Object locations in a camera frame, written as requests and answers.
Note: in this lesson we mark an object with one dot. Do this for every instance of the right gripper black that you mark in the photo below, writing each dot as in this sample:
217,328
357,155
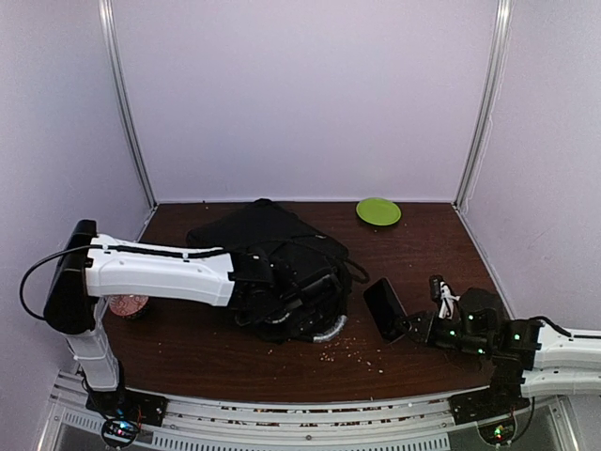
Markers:
425,332

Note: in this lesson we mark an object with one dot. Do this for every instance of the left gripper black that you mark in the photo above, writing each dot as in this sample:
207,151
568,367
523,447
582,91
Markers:
303,319

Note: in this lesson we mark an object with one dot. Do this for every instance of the pink smartphone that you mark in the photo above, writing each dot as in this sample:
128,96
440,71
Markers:
384,306

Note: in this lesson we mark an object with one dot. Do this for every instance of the black student backpack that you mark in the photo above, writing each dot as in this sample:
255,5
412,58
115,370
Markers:
278,261

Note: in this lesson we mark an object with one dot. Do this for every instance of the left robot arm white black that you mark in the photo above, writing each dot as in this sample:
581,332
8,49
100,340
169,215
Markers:
94,266

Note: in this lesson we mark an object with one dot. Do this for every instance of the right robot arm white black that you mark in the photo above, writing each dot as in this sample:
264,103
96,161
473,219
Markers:
532,357

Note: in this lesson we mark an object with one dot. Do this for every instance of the green plate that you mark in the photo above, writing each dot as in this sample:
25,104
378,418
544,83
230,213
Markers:
378,212

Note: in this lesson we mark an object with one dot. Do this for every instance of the red patterned small bowl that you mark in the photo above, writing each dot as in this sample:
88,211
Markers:
128,306

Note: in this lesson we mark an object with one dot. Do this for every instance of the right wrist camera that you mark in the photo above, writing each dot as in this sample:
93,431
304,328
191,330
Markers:
443,296

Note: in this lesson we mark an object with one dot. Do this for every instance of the front aluminium rail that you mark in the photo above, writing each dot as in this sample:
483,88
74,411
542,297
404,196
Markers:
195,423

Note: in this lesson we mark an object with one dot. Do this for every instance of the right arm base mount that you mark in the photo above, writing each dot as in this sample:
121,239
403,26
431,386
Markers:
493,408

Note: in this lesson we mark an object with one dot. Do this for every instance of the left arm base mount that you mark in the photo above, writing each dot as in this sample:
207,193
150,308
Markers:
124,411

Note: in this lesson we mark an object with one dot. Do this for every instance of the right aluminium frame post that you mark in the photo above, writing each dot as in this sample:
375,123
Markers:
490,92

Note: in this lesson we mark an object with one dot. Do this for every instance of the aluminium frame post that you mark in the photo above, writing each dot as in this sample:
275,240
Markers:
108,26
490,92

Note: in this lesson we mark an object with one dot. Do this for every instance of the left aluminium frame post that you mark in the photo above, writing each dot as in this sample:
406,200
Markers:
108,26

